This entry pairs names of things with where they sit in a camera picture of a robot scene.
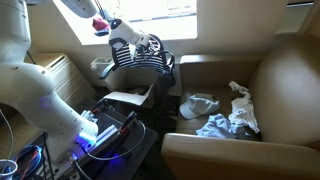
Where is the coiled blue cable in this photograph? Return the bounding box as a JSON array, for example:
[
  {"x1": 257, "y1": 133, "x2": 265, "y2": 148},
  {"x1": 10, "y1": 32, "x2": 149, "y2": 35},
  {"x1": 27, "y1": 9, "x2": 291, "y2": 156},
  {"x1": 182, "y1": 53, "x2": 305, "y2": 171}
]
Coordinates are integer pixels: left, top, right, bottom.
[{"x1": 10, "y1": 144, "x2": 45, "y2": 180}]

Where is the black slatted office chair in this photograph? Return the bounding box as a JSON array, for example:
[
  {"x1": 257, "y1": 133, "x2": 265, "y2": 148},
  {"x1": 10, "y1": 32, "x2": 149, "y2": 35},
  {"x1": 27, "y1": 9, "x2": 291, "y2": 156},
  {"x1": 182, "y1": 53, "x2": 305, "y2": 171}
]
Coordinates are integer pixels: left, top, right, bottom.
[{"x1": 98, "y1": 33, "x2": 178, "y2": 118}]

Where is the light wooden drawer cabinet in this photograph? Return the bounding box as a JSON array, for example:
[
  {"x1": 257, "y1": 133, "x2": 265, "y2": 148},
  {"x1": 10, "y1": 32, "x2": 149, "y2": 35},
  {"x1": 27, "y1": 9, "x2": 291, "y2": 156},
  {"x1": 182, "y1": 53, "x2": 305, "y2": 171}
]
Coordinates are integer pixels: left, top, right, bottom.
[{"x1": 21, "y1": 52, "x2": 98, "y2": 108}]

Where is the aluminium robot base mount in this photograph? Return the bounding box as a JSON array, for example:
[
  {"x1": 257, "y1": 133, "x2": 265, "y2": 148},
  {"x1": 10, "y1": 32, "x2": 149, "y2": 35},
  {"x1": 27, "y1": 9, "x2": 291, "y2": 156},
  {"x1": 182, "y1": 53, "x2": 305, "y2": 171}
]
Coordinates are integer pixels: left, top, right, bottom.
[{"x1": 42, "y1": 109, "x2": 142, "y2": 175}]

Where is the white paper cup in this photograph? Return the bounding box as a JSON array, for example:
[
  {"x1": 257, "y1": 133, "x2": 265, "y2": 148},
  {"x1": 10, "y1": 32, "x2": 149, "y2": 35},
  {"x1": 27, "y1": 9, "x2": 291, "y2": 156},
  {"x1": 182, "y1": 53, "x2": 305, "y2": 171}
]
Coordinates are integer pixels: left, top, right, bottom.
[{"x1": 0, "y1": 158, "x2": 19, "y2": 180}]

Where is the beige leather couch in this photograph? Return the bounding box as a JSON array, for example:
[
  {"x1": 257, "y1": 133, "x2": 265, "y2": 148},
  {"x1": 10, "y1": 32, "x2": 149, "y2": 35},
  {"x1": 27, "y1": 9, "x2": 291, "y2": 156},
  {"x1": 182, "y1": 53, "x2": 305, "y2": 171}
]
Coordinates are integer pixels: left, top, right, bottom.
[{"x1": 160, "y1": 33, "x2": 320, "y2": 180}]

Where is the open cardboard box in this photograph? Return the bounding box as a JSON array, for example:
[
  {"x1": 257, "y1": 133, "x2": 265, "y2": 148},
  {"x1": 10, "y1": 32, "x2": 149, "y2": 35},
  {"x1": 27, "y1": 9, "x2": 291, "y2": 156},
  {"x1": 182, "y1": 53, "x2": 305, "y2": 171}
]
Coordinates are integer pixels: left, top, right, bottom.
[{"x1": 103, "y1": 82, "x2": 158, "y2": 108}]

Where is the white baseball cap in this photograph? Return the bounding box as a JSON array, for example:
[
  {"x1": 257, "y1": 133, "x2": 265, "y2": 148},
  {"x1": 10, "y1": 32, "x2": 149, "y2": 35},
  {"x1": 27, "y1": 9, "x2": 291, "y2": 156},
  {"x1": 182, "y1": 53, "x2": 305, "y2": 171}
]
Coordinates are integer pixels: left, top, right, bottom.
[{"x1": 178, "y1": 92, "x2": 221, "y2": 121}]

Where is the black robot table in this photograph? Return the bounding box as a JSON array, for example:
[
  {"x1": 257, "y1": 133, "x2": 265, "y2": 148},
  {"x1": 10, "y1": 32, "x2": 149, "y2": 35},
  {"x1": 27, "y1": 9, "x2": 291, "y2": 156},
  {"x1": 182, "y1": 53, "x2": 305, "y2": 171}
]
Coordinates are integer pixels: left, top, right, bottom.
[{"x1": 32, "y1": 97, "x2": 160, "y2": 180}]

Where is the red and blue cap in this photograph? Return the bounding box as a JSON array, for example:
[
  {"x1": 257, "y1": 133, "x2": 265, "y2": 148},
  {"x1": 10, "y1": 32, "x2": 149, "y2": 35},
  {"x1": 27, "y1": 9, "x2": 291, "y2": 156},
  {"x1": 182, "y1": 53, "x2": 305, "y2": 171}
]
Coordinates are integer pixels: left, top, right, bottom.
[{"x1": 91, "y1": 17, "x2": 111, "y2": 37}]

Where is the blue striped shirt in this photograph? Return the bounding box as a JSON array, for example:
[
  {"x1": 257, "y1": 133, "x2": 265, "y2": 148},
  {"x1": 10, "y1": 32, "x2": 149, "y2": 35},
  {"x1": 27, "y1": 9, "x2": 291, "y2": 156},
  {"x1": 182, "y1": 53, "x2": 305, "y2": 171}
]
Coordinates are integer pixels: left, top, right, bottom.
[{"x1": 195, "y1": 113, "x2": 252, "y2": 141}]

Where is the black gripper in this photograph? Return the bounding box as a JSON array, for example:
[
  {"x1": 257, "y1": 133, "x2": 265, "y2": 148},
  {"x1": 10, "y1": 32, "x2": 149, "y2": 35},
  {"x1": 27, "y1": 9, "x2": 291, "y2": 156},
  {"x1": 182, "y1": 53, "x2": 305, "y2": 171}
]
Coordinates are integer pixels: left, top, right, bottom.
[{"x1": 146, "y1": 33, "x2": 165, "y2": 58}]

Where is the white crumpled garment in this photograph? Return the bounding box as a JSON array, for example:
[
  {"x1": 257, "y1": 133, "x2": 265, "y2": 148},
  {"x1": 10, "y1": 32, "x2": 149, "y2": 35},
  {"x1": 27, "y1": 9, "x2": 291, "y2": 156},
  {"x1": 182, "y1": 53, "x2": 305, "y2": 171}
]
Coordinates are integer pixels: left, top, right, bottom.
[{"x1": 227, "y1": 80, "x2": 261, "y2": 135}]

